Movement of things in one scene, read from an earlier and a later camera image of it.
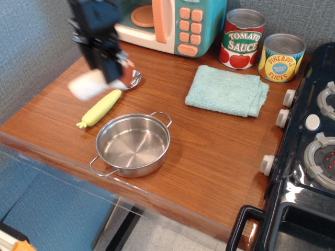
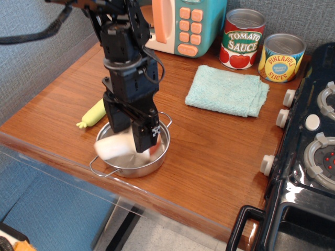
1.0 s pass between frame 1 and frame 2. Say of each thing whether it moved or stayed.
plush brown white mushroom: moved
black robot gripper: moved
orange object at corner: stayed
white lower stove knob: stayed
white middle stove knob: stayed
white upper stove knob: stayed
